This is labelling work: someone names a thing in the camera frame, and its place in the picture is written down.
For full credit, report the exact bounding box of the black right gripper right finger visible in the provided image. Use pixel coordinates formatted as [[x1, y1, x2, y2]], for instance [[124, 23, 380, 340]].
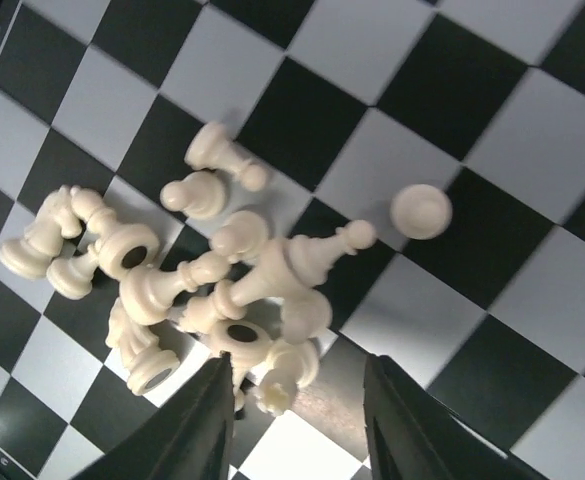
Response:
[[363, 354, 544, 480]]

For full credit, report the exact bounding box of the pile of white chess pieces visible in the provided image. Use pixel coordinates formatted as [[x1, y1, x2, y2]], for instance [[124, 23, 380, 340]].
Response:
[[0, 119, 378, 417]]

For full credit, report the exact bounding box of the black and white chessboard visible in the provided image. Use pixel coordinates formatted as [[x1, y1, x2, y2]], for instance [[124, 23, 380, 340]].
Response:
[[0, 1, 585, 479]]

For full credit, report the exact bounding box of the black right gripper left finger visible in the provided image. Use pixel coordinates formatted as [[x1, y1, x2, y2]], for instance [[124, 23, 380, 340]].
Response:
[[75, 353, 234, 480]]

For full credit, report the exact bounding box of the white pawn corner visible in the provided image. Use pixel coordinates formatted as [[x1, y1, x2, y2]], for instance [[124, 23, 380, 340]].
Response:
[[390, 184, 453, 240]]

